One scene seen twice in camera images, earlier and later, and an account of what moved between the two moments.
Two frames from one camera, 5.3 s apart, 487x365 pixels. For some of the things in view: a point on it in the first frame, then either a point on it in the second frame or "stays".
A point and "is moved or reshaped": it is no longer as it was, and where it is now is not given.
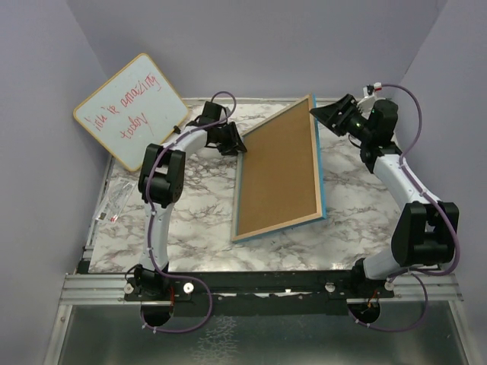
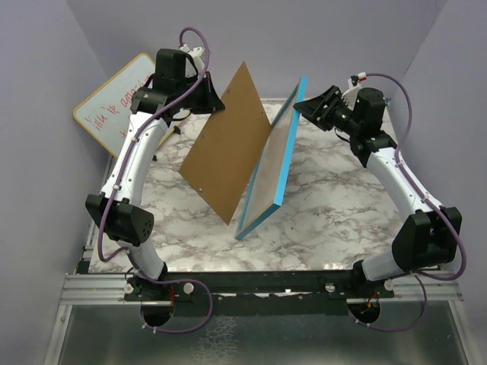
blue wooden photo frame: (278, 181) is moved or reshaped
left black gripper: (235, 144) to (211, 101)
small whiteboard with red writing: (136, 109) stays
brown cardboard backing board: (277, 176) to (221, 160)
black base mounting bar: (266, 293) stays
